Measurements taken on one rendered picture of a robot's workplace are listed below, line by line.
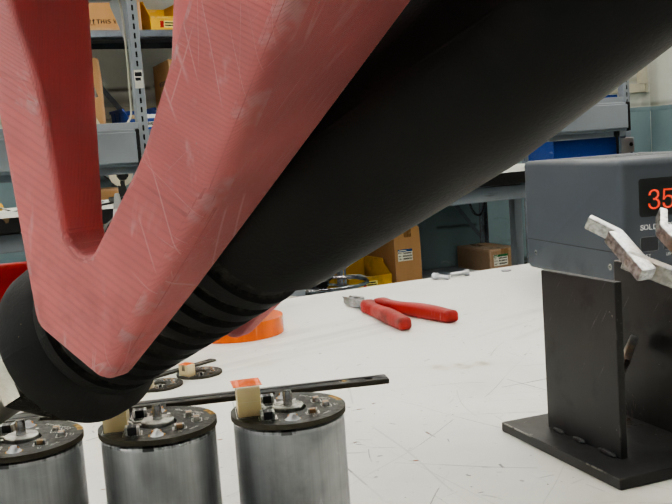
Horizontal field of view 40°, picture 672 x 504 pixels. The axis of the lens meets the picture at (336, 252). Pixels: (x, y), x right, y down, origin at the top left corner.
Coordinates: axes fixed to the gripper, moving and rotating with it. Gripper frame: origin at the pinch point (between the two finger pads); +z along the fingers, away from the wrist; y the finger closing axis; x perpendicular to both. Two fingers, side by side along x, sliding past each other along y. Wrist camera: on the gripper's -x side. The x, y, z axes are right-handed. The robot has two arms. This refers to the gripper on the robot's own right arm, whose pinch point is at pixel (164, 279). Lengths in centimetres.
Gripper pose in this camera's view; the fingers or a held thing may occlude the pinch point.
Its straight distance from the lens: 12.4
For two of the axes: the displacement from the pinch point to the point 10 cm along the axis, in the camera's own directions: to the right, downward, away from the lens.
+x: 7.5, 4.7, -4.6
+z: -3.2, 8.7, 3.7
